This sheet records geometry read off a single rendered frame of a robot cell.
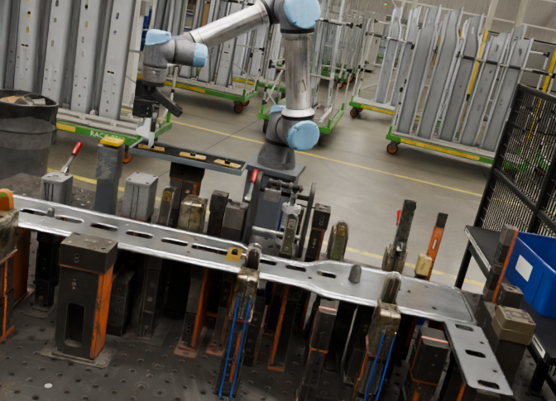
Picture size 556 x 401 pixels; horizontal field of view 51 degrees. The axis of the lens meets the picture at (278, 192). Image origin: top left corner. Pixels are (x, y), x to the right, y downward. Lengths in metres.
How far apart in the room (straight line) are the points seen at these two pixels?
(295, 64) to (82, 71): 4.28
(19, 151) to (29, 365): 2.94
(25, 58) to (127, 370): 5.00
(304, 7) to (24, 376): 1.34
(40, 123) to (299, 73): 2.72
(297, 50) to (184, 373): 1.07
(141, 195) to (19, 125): 2.68
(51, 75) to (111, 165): 4.31
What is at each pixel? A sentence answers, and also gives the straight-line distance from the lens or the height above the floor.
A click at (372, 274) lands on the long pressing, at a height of 1.00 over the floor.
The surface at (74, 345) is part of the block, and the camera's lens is 1.68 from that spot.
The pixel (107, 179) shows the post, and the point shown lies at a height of 1.04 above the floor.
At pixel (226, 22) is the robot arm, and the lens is 2.06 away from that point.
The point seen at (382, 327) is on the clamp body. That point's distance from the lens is 1.45.
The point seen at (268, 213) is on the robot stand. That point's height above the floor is 0.93.
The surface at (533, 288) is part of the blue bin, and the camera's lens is 1.80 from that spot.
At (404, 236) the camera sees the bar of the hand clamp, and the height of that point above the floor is 1.11.
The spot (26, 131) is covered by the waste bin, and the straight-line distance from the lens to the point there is 4.42.
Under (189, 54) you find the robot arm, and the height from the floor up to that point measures 1.48.
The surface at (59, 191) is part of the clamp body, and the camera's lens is 1.89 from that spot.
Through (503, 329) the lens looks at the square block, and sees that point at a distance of 1.60.
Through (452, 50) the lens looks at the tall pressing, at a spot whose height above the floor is 1.53.
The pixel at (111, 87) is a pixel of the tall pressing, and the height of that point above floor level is 0.62.
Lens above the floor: 1.68
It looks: 17 degrees down
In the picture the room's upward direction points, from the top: 11 degrees clockwise
